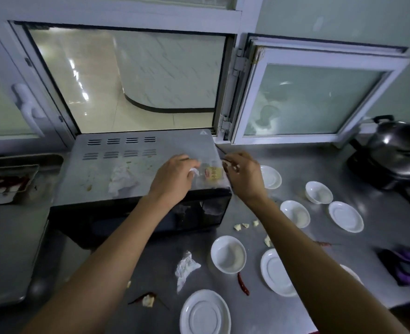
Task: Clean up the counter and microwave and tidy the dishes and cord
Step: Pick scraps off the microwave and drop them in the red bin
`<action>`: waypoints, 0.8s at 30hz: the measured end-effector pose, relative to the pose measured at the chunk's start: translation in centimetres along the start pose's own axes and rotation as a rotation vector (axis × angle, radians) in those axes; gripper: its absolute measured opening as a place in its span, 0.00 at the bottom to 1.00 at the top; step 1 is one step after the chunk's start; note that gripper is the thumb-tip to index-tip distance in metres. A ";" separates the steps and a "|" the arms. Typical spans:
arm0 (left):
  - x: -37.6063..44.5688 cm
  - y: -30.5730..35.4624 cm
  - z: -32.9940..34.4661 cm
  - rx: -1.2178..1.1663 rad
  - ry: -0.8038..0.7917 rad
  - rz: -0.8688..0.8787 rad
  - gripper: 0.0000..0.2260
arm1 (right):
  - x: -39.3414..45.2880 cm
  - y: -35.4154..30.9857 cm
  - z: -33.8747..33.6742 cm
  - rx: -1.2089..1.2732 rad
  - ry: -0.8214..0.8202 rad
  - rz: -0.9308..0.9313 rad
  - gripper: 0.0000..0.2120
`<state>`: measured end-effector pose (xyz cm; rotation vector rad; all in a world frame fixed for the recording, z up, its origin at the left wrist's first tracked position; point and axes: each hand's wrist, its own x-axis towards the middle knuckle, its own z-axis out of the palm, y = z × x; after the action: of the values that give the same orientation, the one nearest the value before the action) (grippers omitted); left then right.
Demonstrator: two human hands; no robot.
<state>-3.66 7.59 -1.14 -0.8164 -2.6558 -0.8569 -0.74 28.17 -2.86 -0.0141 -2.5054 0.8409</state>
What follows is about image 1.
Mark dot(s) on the person's right hand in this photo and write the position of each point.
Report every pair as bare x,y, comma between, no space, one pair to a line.
246,180

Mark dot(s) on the person's left hand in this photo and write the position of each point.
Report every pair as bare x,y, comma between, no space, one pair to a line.
172,180

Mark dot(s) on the person's left fingers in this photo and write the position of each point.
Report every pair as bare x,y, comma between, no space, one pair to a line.
185,161

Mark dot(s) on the person's right fingers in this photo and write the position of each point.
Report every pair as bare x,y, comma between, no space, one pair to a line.
233,159

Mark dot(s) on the clear plastic packet yellow label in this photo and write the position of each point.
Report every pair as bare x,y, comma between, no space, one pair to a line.
212,173

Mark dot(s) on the person's right forearm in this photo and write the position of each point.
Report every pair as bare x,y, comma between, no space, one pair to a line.
316,274

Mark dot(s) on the person's left forearm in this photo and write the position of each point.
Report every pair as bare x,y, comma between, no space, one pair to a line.
107,267

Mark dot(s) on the white ceramic saucer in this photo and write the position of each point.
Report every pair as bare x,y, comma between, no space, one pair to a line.
346,217
351,274
274,274
205,314
271,177

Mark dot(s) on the grey black microwave oven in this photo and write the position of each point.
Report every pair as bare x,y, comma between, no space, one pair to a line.
121,170

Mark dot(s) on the crumpled white tissue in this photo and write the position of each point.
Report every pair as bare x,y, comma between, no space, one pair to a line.
121,180

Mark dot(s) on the white ceramic bowl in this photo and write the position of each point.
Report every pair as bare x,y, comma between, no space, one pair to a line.
295,214
228,255
319,193

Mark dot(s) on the open white window sash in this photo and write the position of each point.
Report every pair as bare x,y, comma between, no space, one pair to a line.
312,99

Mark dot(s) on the crumpled clear plastic wrapper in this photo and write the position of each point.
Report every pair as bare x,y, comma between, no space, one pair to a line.
185,267

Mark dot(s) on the steel pot with lid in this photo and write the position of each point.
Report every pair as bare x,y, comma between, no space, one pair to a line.
398,149

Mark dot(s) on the metal tray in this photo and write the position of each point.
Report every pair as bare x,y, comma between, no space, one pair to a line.
6,184

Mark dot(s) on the purple cloth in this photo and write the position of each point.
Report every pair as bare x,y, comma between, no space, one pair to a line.
405,266

